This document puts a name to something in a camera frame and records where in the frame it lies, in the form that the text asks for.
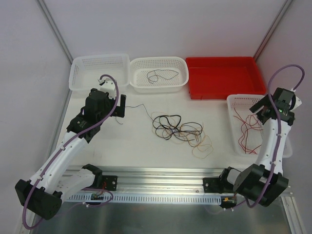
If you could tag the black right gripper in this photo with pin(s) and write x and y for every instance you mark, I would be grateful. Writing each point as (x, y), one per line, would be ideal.
(264, 111)

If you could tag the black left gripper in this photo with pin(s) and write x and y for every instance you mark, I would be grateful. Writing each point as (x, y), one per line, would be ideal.
(121, 106)

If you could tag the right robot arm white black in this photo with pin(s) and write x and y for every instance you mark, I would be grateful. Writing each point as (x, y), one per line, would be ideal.
(262, 182)

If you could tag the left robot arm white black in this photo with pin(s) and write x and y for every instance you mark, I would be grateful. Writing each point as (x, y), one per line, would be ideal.
(45, 191)

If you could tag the white basket on right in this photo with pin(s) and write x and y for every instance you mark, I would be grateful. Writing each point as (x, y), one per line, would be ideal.
(247, 130)

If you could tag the white round-hole basket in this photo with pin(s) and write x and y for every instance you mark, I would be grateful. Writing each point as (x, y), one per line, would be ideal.
(158, 74)

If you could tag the translucent white square-hole basket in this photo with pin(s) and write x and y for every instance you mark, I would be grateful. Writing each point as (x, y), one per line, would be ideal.
(86, 71)

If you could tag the red plastic tray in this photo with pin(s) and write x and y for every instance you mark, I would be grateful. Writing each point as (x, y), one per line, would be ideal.
(219, 77)

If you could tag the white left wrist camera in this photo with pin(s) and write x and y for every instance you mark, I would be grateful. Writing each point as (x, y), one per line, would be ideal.
(107, 86)

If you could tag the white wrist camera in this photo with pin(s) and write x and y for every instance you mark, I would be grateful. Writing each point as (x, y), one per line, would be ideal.
(107, 86)
(295, 102)

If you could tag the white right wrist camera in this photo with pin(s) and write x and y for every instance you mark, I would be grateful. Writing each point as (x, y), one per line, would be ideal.
(295, 102)

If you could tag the aluminium mounting rail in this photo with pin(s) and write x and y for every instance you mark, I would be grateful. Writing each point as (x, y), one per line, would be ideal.
(160, 180)

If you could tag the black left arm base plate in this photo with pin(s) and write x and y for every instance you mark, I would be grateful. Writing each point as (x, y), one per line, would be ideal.
(106, 182)

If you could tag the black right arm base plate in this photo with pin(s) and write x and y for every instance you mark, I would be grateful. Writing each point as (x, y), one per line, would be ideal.
(216, 185)

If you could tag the white slotted cable duct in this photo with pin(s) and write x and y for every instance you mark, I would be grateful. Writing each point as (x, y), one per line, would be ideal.
(147, 198)

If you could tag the aluminium corner post right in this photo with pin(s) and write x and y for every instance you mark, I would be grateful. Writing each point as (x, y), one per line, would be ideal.
(273, 27)

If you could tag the aluminium corner post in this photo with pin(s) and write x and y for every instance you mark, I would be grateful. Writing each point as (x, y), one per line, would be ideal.
(52, 24)
(273, 27)

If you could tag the aluminium corner post left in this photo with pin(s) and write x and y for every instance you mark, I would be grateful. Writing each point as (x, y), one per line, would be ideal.
(52, 24)

